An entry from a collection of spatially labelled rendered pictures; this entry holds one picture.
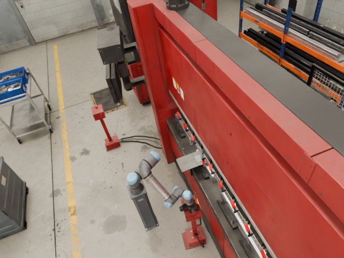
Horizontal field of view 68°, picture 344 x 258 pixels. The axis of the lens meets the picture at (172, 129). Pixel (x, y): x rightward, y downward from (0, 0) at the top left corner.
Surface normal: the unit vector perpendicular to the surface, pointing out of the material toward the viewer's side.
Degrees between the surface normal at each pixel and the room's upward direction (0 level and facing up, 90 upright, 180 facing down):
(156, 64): 90
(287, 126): 0
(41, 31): 90
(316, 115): 0
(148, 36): 90
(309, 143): 0
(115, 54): 90
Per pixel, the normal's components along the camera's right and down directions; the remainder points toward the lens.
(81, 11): 0.36, 0.62
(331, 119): -0.13, -0.71
